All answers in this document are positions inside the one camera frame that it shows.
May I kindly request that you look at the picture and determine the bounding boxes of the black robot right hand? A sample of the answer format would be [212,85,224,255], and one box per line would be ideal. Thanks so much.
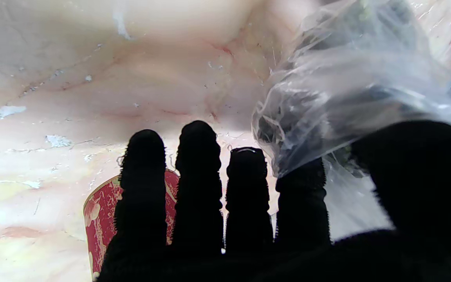
[96,119,451,282]

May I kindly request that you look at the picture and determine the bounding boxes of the clear plastic bag of tea bags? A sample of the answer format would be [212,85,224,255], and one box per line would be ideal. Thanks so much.
[251,0,451,179]

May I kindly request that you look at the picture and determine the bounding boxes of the red floral tea canister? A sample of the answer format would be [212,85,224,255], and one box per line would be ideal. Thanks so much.
[83,168,180,282]

